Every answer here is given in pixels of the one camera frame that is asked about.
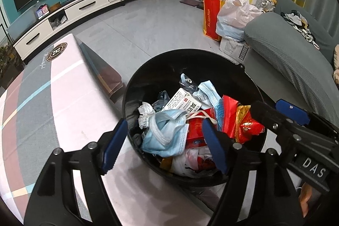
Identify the grey plastic bag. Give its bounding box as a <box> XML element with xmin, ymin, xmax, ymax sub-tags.
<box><xmin>152</xmin><ymin>91</ymin><xmax>170</xmax><ymax>110</ymax></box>

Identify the red cigarette box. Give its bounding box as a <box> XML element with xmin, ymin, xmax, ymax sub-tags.
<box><xmin>185</xmin><ymin>108</ymin><xmax>218</xmax><ymax>150</ymax></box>

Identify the large white plastic bag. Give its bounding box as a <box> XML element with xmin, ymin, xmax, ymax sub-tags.
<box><xmin>216</xmin><ymin>0</ymin><xmax>263</xmax><ymax>42</ymax></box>

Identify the red gold snack packet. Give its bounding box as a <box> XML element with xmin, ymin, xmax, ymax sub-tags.
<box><xmin>216</xmin><ymin>95</ymin><xmax>265</xmax><ymax>144</ymax></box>

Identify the white tissue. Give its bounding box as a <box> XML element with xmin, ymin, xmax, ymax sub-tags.
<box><xmin>138</xmin><ymin>102</ymin><xmax>155</xmax><ymax>128</ymax></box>

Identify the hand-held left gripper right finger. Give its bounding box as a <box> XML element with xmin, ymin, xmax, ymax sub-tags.
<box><xmin>202</xmin><ymin>119</ymin><xmax>302</xmax><ymax>226</ymax></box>

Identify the grey sofa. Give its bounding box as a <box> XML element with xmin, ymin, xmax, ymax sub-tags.
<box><xmin>244</xmin><ymin>0</ymin><xmax>339</xmax><ymax>126</ymax></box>

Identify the red shopping bag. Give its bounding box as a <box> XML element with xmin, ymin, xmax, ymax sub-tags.
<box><xmin>203</xmin><ymin>0</ymin><xmax>231</xmax><ymax>42</ymax></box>

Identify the blue face mask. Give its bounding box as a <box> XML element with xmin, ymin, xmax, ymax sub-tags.
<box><xmin>140</xmin><ymin>109</ymin><xmax>189</xmax><ymax>158</ymax></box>

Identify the dark floor mat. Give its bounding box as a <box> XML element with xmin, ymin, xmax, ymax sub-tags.
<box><xmin>179</xmin><ymin>0</ymin><xmax>204</xmax><ymax>8</ymax></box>

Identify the dark plastic wrapper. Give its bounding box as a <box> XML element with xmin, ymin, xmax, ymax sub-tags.
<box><xmin>180</xmin><ymin>74</ymin><xmax>199</xmax><ymax>91</ymax></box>

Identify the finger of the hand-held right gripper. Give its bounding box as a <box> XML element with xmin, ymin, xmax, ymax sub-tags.
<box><xmin>250</xmin><ymin>100</ymin><xmax>310</xmax><ymax>147</ymax></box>
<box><xmin>275</xmin><ymin>99</ymin><xmax>309</xmax><ymax>126</ymax></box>

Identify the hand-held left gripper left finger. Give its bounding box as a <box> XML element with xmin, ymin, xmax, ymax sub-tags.
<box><xmin>23</xmin><ymin>119</ymin><xmax>129</xmax><ymax>226</ymax></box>

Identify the white tv cabinet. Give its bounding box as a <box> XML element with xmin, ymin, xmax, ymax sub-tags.
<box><xmin>13</xmin><ymin>0</ymin><xmax>146</xmax><ymax>62</ymax></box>

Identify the person's right hand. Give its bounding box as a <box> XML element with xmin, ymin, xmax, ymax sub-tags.
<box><xmin>298</xmin><ymin>181</ymin><xmax>318</xmax><ymax>218</ymax></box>

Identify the leafy plant in black planter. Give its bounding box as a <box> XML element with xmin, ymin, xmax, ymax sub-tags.
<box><xmin>0</xmin><ymin>44</ymin><xmax>22</xmax><ymax>78</ymax></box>

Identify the black round bin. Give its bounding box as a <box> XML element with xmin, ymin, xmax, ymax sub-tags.
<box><xmin>122</xmin><ymin>48</ymin><xmax>268</xmax><ymax>188</ymax></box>

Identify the black white clothes pile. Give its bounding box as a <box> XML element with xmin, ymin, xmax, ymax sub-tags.
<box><xmin>281</xmin><ymin>10</ymin><xmax>321</xmax><ymax>50</ymax></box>

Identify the cardboard box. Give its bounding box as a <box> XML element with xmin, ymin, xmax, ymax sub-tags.
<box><xmin>219</xmin><ymin>37</ymin><xmax>251</xmax><ymax>62</ymax></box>

